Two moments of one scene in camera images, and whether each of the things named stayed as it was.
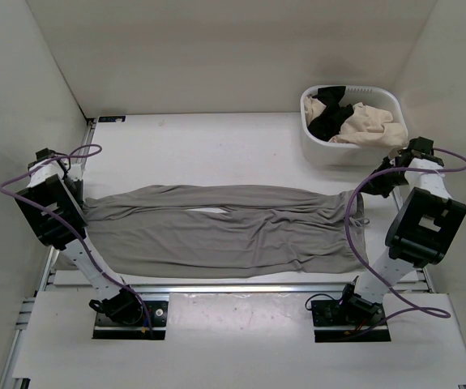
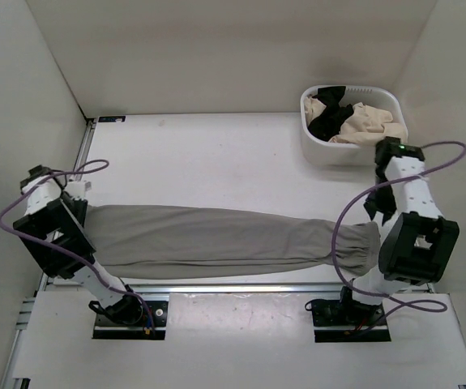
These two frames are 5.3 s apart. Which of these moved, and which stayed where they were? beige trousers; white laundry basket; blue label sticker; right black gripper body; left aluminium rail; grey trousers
Moved: right black gripper body; grey trousers
Stayed: white laundry basket; left aluminium rail; beige trousers; blue label sticker
